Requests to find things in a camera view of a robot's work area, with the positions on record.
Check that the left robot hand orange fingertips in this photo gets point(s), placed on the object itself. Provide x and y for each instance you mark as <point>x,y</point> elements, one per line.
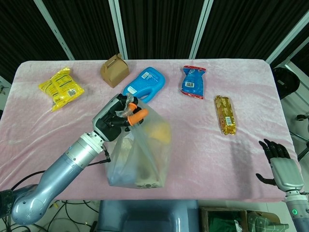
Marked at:
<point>108,118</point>

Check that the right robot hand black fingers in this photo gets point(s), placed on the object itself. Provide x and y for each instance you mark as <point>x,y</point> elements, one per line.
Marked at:
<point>286,174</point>

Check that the clear plastic bag with items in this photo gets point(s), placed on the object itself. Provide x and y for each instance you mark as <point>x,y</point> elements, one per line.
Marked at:
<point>149,152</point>

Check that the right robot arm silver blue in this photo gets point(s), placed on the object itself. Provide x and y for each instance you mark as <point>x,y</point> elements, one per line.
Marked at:
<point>298,212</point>

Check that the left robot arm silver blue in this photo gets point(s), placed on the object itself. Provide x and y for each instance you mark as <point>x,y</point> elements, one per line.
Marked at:
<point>70,160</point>

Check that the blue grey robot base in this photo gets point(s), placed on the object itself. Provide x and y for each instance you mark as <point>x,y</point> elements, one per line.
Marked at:
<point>147,216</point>

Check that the yellow snack packet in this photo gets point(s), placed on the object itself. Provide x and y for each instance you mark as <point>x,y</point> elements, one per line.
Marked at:
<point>61,87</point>

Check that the brown cardboard gable box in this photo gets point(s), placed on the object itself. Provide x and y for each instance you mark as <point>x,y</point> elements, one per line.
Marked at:
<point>116,72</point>

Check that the green checked cloth bundle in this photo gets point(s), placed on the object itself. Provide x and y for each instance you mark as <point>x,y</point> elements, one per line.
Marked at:
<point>262,221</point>

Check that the blue detergent bottle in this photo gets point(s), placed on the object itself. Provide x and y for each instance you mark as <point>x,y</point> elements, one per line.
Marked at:
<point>148,79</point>

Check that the black chair base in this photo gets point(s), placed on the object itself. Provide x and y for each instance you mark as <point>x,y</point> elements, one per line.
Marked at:
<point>303,117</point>

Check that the wooden crate with green cloth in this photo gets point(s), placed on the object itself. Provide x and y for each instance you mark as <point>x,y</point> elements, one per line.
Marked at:
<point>222,220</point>

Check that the pink velvet tablecloth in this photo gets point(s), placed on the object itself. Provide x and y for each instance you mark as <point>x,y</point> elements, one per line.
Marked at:
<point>205,154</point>

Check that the gold snack bar packet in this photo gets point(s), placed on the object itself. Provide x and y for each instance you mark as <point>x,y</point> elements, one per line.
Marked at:
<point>225,116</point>

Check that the blue red snack packet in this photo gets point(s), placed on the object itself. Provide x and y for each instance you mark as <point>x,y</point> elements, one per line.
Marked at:
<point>193,82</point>

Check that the black round stool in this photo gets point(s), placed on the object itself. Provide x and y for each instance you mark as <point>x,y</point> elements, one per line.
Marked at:
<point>286,81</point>

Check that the white partition frame post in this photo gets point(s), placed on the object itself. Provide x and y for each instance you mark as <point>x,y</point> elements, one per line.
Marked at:
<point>54,29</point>
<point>118,29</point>
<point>201,29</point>
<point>287,36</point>

